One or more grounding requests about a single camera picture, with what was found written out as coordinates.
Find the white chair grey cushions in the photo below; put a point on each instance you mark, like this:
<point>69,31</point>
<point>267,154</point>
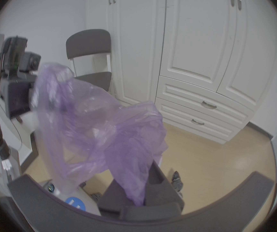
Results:
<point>87,42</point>

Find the black plastic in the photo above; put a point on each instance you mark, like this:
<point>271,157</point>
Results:
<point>177,182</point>

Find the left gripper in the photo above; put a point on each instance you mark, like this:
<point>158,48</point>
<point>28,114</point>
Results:
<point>17,95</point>

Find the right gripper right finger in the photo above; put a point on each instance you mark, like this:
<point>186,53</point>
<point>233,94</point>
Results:
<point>162,190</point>

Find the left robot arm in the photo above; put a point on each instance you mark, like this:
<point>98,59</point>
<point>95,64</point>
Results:
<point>12,52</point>

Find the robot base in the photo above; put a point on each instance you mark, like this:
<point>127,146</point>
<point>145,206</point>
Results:
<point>80,202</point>

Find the white wardrobe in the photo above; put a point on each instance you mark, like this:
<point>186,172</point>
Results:
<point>189,45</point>

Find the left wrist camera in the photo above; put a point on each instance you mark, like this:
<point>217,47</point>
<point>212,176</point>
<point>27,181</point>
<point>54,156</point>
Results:
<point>29,60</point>

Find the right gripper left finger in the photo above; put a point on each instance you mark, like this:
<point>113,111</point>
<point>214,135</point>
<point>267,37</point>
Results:
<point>109,202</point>

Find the purple plastic bag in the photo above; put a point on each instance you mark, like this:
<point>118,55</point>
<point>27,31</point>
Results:
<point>92,129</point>

